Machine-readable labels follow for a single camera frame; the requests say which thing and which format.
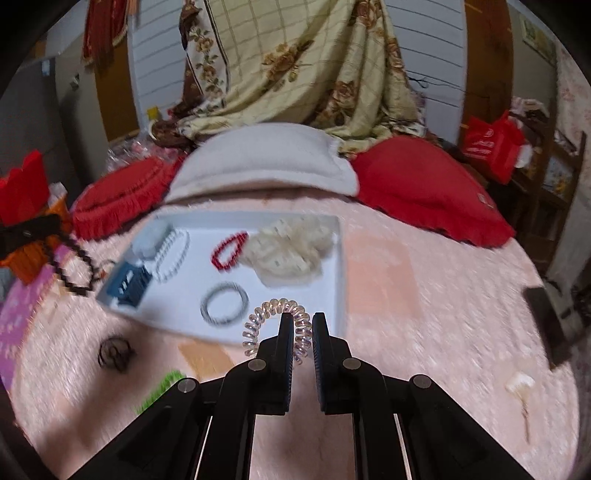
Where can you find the floral checked blanket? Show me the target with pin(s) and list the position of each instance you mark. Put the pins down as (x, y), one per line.
(300, 55)

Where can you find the wooden shelf rack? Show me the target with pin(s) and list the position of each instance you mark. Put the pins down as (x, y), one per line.
(535, 194)

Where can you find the red paper bag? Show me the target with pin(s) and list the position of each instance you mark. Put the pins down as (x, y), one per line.
(23, 184)

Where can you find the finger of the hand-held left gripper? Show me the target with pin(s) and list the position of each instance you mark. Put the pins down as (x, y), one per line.
(27, 233)

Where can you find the pink floral curtain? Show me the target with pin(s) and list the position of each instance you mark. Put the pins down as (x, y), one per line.
(572, 106)

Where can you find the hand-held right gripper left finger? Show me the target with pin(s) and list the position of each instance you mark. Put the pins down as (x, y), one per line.
(286, 350)

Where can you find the black phone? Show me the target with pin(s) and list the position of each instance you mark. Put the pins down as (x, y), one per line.
(545, 323)

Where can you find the shell hairpin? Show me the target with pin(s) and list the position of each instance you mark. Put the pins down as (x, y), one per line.
(519, 385)

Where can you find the white cardboard box tray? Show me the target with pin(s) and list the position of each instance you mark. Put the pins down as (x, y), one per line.
(184, 295)

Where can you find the small yellow box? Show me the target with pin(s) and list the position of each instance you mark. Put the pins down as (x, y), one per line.
(153, 115)

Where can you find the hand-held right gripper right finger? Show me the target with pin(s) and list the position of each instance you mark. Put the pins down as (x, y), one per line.
(318, 350)

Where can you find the orange plastic basket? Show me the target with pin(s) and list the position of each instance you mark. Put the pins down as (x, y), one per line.
(32, 263)

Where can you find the smooth red ruffled pillow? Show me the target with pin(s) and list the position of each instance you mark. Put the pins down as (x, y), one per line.
(415, 184)

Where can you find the purple floral sheet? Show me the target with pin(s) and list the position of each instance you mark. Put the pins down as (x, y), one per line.
(18, 323)

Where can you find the clear plastic bags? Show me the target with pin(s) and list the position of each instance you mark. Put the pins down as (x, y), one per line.
(124, 152)

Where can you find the pleated red ruffled pillow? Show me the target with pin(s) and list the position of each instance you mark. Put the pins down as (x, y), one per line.
(120, 198)

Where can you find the cream dotted scrunchie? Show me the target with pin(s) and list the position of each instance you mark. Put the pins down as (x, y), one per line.
(286, 254)

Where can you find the light blue fluffy hair clip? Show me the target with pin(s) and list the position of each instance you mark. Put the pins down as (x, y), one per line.
(147, 240)

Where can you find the red shopping bag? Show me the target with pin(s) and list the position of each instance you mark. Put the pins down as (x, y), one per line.
(489, 143)

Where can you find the white pillow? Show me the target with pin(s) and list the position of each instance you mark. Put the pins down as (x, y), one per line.
(263, 157)

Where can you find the red fringed hanging cloth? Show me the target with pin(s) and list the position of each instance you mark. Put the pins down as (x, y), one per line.
(104, 32)

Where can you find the blue hair claw clip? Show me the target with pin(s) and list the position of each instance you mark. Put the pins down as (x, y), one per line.
(124, 284)

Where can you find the wooden door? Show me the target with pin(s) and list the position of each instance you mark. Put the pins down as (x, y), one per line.
(487, 60)
(115, 101)

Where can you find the wall picture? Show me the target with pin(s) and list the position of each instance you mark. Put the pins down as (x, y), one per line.
(538, 37)

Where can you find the wall switch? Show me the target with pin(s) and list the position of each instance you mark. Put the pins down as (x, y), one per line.
(75, 82)

